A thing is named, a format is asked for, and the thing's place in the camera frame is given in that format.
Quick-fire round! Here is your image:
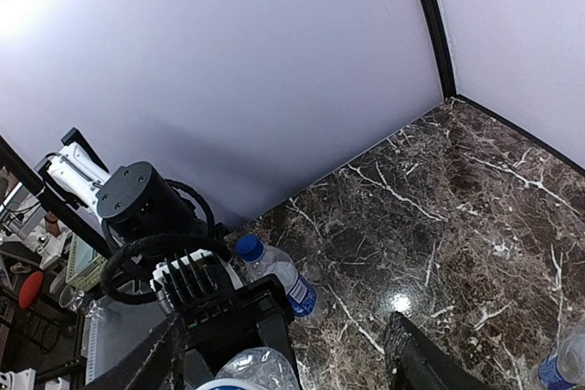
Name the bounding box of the blue label water bottle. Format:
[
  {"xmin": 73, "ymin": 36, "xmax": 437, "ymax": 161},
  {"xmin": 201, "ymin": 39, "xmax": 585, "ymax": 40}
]
[{"xmin": 537, "ymin": 321, "xmax": 584, "ymax": 390}]

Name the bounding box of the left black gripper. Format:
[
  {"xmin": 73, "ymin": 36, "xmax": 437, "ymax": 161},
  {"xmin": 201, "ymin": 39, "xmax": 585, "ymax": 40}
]
[{"xmin": 181, "ymin": 274, "xmax": 302, "ymax": 389}]

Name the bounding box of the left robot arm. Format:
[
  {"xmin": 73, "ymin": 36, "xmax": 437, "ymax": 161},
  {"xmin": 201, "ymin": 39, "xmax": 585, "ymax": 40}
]
[{"xmin": 37, "ymin": 129, "xmax": 301, "ymax": 389}]

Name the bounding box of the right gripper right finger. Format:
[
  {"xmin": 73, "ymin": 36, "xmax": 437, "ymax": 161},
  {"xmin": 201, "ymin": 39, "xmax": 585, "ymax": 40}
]
[{"xmin": 383, "ymin": 311, "xmax": 489, "ymax": 390}]

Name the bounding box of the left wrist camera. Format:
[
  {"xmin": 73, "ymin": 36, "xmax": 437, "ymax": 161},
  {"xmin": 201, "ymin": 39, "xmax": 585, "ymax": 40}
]
[{"xmin": 150, "ymin": 249, "xmax": 233, "ymax": 315}]

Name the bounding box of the green slotted basket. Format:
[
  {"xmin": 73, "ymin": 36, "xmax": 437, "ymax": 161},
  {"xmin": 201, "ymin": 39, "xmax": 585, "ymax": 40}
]
[{"xmin": 66, "ymin": 234, "xmax": 107, "ymax": 292}]

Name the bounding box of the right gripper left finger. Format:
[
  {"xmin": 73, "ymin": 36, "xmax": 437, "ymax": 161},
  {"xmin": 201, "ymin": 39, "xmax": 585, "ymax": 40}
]
[{"xmin": 83, "ymin": 312, "xmax": 186, "ymax": 390}]

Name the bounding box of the clear plastic bottle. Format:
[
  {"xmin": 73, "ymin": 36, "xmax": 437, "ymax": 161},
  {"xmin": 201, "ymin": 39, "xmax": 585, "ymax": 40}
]
[{"xmin": 197, "ymin": 346, "xmax": 301, "ymax": 390}]

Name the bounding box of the right black frame post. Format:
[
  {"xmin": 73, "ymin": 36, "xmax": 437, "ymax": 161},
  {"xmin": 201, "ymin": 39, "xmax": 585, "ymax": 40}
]
[{"xmin": 420, "ymin": 0, "xmax": 457, "ymax": 99}]

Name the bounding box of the white slotted cable duct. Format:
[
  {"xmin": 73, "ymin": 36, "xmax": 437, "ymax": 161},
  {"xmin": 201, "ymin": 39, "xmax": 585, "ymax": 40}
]
[{"xmin": 85, "ymin": 315, "xmax": 107, "ymax": 385}]

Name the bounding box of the red round stool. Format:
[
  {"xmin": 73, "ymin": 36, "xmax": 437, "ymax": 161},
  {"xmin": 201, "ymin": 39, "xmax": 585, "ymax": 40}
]
[{"xmin": 18, "ymin": 271, "xmax": 45, "ymax": 310}]

